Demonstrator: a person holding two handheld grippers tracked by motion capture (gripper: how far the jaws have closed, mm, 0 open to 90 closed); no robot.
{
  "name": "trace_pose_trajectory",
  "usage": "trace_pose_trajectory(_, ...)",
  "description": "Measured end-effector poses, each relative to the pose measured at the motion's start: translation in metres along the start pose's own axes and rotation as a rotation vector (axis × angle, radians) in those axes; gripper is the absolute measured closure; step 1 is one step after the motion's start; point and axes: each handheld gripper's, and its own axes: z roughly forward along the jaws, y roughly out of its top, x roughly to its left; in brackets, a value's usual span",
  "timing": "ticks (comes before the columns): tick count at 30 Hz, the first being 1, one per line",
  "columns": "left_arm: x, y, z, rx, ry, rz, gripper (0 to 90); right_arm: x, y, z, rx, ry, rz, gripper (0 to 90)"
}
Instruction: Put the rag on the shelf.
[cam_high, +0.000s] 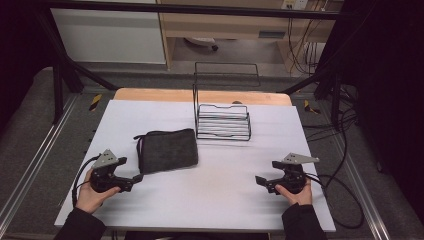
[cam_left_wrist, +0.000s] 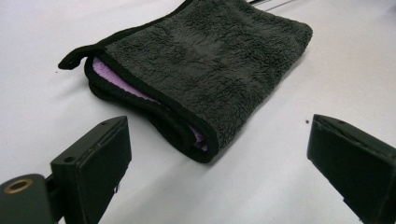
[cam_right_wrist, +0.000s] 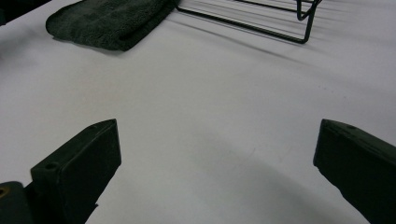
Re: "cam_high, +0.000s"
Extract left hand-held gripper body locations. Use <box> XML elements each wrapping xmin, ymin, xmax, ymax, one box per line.
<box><xmin>89</xmin><ymin>148</ymin><xmax>134</xmax><ymax>194</ymax></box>

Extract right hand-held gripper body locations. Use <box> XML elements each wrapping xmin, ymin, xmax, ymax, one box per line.
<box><xmin>266</xmin><ymin>152</ymin><xmax>320</xmax><ymax>196</ymax></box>

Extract dark grey towel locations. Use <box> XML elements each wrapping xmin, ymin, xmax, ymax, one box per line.
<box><xmin>133</xmin><ymin>128</ymin><xmax>200</xmax><ymax>176</ymax></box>

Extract black wire rack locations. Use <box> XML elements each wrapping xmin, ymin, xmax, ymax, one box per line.
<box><xmin>192</xmin><ymin>61</ymin><xmax>262</xmax><ymax>142</ymax></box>

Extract person's right hand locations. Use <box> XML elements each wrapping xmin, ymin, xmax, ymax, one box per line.
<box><xmin>274</xmin><ymin>179</ymin><xmax>313</xmax><ymax>207</ymax></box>

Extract person's left hand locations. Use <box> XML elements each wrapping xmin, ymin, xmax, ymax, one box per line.
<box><xmin>75</xmin><ymin>168</ymin><xmax>122</xmax><ymax>215</ymax></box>

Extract white table board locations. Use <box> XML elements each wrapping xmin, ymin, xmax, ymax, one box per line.
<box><xmin>54</xmin><ymin>99</ymin><xmax>337</xmax><ymax>233</ymax></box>

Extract yellow black tape marker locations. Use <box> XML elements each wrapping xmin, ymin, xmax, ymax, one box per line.
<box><xmin>88</xmin><ymin>93</ymin><xmax>103</xmax><ymax>113</ymax></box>

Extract wooden table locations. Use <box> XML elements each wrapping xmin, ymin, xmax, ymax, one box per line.
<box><xmin>113</xmin><ymin>87</ymin><xmax>293</xmax><ymax>107</ymax></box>

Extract black metal stand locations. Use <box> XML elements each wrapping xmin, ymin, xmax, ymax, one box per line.
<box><xmin>33</xmin><ymin>9</ymin><xmax>119</xmax><ymax>125</ymax></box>
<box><xmin>281</xmin><ymin>19</ymin><xmax>368</xmax><ymax>131</ymax></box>

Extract white cabinet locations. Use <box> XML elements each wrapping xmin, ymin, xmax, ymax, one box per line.
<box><xmin>49</xmin><ymin>7</ymin><xmax>167</xmax><ymax>65</ymax></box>

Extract black curtain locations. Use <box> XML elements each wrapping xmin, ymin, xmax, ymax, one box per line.
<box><xmin>0</xmin><ymin>0</ymin><xmax>56</xmax><ymax>138</ymax></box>
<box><xmin>329</xmin><ymin>0</ymin><xmax>424</xmax><ymax>224</ymax></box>

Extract office chair base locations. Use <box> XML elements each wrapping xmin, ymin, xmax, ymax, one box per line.
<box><xmin>183</xmin><ymin>36</ymin><xmax>220</xmax><ymax>53</ymax></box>

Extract light wooden desk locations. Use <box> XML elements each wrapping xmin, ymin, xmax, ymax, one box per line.
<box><xmin>155</xmin><ymin>0</ymin><xmax>345</xmax><ymax>72</ymax></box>

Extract white power strip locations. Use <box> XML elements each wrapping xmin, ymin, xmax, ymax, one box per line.
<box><xmin>281</xmin><ymin>0</ymin><xmax>310</xmax><ymax>11</ymax></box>

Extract black metal crossbar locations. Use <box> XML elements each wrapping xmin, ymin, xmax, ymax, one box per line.
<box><xmin>33</xmin><ymin>0</ymin><xmax>349</xmax><ymax>21</ymax></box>

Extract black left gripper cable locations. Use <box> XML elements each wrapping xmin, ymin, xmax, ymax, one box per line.
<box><xmin>71</xmin><ymin>154</ymin><xmax>101</xmax><ymax>208</ymax></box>

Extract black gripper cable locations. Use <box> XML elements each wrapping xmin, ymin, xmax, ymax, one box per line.
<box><xmin>304</xmin><ymin>171</ymin><xmax>365</xmax><ymax>230</ymax></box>
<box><xmin>71</xmin><ymin>154</ymin><xmax>101</xmax><ymax>208</ymax></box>

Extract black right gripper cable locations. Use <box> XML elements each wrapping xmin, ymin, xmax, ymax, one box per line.
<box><xmin>304</xmin><ymin>171</ymin><xmax>365</xmax><ymax>230</ymax></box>

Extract aluminium floor rail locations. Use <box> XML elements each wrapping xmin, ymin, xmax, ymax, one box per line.
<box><xmin>0</xmin><ymin>94</ymin><xmax>80</xmax><ymax>229</ymax></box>
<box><xmin>331</xmin><ymin>131</ymin><xmax>392</xmax><ymax>240</ymax></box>

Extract black floor cables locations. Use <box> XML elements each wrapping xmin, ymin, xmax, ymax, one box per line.
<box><xmin>301</xmin><ymin>83</ymin><xmax>360</xmax><ymax>191</ymax></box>

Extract hanging black desk cables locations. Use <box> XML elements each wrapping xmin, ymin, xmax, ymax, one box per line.
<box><xmin>286</xmin><ymin>17</ymin><xmax>326</xmax><ymax>77</ymax></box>

